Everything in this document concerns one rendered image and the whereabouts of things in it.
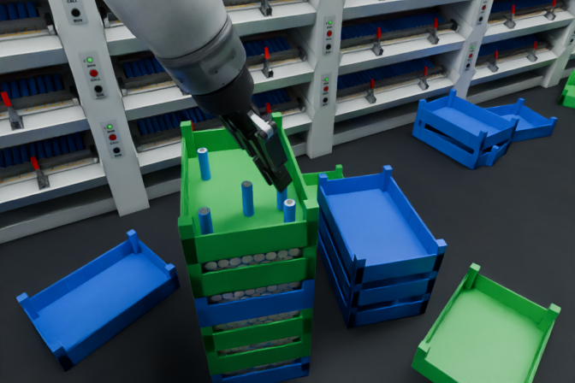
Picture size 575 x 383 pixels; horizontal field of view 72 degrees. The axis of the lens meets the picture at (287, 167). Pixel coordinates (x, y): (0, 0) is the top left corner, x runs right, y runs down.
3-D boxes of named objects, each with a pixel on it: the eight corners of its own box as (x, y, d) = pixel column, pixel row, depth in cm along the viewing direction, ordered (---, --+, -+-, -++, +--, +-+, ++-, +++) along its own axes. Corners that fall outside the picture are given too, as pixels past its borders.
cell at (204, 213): (198, 215, 58) (203, 247, 61) (210, 214, 58) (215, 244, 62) (197, 207, 59) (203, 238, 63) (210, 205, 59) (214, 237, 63)
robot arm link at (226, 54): (179, 70, 39) (207, 112, 43) (245, 14, 41) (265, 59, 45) (138, 47, 44) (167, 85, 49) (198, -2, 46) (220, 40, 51)
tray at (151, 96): (311, 81, 136) (321, 48, 124) (127, 121, 113) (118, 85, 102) (286, 43, 145) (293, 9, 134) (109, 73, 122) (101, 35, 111)
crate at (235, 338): (312, 332, 76) (313, 307, 71) (204, 353, 73) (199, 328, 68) (281, 225, 100) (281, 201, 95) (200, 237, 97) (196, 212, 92)
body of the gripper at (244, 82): (171, 80, 48) (207, 130, 55) (210, 104, 43) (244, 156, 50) (216, 43, 50) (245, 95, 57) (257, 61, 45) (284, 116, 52)
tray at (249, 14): (313, 24, 125) (324, -17, 113) (109, 55, 102) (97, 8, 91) (286, -14, 134) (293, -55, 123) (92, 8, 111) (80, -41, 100)
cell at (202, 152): (211, 179, 75) (207, 151, 71) (201, 181, 75) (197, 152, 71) (210, 174, 77) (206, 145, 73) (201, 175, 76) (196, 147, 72)
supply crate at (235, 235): (317, 245, 62) (320, 206, 58) (185, 265, 59) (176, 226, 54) (281, 144, 86) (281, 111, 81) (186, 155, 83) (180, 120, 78)
